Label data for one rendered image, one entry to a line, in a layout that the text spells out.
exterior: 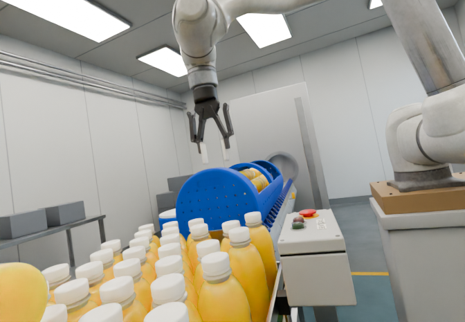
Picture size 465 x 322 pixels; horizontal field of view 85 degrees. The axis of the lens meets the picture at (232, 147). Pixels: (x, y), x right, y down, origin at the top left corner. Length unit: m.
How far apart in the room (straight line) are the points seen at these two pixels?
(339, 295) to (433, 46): 0.65
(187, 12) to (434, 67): 0.63
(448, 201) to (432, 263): 0.18
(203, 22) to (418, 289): 0.94
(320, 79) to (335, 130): 1.17
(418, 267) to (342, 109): 5.06
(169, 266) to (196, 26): 0.50
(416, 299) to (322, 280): 0.60
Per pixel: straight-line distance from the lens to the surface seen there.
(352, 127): 5.83
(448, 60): 0.86
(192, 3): 0.65
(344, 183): 5.87
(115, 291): 0.37
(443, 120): 0.84
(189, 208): 0.86
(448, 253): 0.98
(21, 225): 3.27
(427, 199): 0.95
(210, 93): 0.77
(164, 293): 0.33
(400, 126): 0.98
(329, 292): 0.46
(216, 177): 0.81
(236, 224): 0.55
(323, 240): 0.43
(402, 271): 0.98
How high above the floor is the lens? 1.23
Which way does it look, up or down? 4 degrees up
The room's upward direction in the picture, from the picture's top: 10 degrees counter-clockwise
